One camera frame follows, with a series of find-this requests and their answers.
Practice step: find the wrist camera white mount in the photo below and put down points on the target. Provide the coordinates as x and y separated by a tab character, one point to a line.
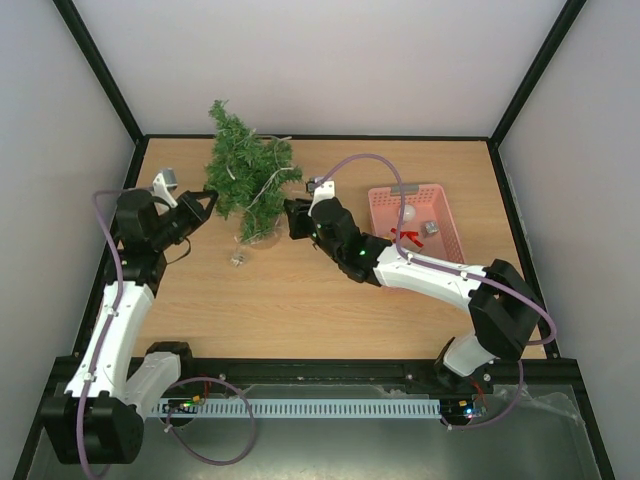
320	189
163	186

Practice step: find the pink plastic basket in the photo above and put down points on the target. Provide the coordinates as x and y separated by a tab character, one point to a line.
423	222

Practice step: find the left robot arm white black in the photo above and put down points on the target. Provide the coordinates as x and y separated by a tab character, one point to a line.
98	416

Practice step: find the light blue cable duct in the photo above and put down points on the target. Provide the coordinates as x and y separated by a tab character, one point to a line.
235	408

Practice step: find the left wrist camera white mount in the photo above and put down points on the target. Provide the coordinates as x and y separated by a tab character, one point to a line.
163	186

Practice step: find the red ribbon bow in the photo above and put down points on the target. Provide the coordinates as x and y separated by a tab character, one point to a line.
408	239

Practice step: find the clear battery box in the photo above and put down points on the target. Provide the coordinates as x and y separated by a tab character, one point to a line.
238	257

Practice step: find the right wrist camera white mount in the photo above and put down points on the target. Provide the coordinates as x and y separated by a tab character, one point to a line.
320	189

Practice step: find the small green christmas tree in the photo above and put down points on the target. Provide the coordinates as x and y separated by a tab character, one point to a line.
250	170

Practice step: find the silver gift box ornament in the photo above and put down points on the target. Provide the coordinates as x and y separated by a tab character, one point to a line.
430	228

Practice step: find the black aluminium rail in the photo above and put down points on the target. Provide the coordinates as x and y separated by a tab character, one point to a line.
412	376

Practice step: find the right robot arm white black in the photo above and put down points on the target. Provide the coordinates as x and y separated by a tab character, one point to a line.
502	307

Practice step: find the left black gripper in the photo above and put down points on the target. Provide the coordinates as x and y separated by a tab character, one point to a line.
190	202

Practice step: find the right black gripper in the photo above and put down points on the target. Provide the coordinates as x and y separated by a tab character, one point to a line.
300	220

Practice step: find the white ball ornament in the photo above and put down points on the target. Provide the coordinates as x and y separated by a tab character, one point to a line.
409	213

